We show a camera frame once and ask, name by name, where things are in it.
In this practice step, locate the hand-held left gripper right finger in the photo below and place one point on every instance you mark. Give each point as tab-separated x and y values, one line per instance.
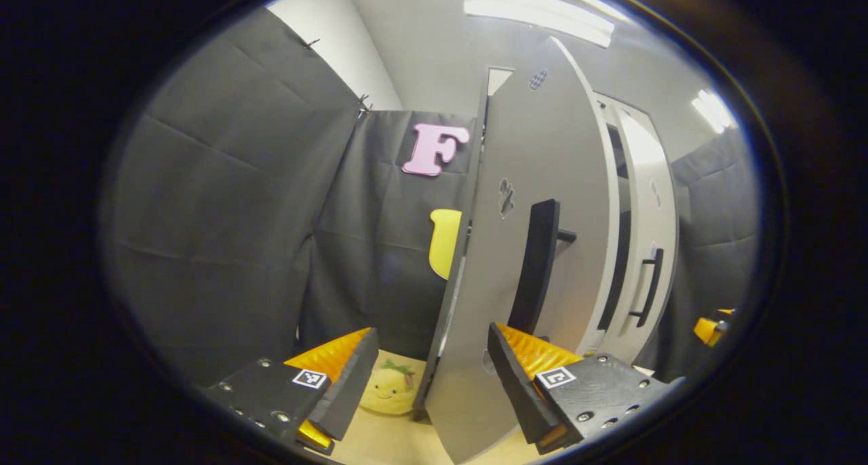
519	390

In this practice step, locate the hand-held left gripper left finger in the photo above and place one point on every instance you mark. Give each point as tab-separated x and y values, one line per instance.
349	390

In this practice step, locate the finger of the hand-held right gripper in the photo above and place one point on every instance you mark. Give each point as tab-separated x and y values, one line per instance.
711	329

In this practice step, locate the white cabinet door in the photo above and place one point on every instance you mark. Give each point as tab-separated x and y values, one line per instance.
644	153
502	302

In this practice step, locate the white and grey shoe cabinet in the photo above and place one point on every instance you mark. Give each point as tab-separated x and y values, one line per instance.
500	80

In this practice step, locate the yellow plush toy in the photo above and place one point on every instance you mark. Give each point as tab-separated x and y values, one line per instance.
390	392

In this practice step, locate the black backdrop cloth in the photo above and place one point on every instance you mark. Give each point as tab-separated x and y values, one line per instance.
224	214
719	234

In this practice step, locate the small ceiling light panel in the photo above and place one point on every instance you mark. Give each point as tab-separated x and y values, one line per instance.
713	111

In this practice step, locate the metal clip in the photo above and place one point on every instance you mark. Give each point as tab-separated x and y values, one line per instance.
363	106

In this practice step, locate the long ceiling light panel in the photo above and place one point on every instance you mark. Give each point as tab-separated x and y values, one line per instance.
536	11

